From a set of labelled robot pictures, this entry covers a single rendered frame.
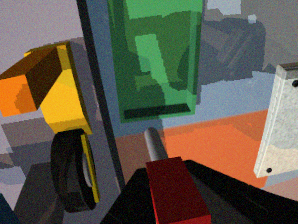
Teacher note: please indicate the green tray floor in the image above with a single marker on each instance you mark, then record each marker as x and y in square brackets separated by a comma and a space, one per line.
[153, 42]

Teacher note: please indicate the yellow wheel chock with orange handle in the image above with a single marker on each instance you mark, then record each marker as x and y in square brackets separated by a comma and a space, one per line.
[46, 76]

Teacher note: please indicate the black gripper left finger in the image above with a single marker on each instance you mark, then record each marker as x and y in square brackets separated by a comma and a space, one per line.
[135, 203]

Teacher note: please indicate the red-headed metal pin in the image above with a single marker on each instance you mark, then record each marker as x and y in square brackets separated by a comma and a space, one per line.
[176, 198]

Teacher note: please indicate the green tray rim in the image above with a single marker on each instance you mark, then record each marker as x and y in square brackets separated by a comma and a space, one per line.
[167, 110]

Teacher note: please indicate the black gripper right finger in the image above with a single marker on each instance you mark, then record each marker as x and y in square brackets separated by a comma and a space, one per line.
[230, 201]

